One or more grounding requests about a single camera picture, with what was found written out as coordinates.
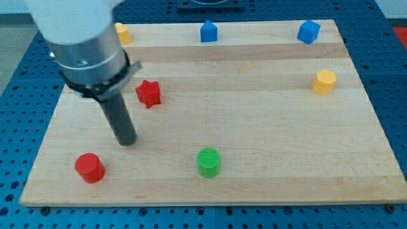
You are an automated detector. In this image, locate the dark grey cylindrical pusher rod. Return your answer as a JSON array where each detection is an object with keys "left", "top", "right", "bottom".
[{"left": 100, "top": 92, "right": 137, "bottom": 146}]

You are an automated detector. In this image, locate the black clamp ring with bracket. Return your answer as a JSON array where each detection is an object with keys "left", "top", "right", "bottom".
[{"left": 62, "top": 54, "right": 142, "bottom": 102}]

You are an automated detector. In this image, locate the red star block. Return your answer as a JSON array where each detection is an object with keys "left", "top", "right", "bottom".
[{"left": 135, "top": 80, "right": 162, "bottom": 109}]

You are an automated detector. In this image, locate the yellow block behind arm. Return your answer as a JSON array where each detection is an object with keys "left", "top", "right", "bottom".
[{"left": 114, "top": 22, "right": 132, "bottom": 45}]

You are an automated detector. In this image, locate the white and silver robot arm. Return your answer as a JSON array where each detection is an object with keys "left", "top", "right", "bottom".
[{"left": 25, "top": 0, "right": 142, "bottom": 146}]

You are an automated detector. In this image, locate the red cylinder block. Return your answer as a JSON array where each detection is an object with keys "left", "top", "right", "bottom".
[{"left": 74, "top": 153, "right": 106, "bottom": 183}]

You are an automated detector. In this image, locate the green cylinder block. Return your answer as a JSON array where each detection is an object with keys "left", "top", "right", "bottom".
[{"left": 197, "top": 148, "right": 221, "bottom": 178}]

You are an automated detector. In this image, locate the blue pentagon house block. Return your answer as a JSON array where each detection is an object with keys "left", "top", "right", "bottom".
[{"left": 200, "top": 20, "right": 218, "bottom": 43}]

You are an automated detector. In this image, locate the wooden board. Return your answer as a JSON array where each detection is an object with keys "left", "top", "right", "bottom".
[{"left": 20, "top": 20, "right": 406, "bottom": 207}]

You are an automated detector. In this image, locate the blue cube block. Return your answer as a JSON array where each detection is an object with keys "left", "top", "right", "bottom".
[{"left": 297, "top": 20, "right": 321, "bottom": 45}]

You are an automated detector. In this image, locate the yellow hexagon block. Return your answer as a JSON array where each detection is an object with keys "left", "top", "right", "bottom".
[{"left": 312, "top": 69, "right": 337, "bottom": 95}]

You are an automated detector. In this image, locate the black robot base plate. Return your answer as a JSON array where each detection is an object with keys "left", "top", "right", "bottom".
[{"left": 176, "top": 0, "right": 245, "bottom": 10}]

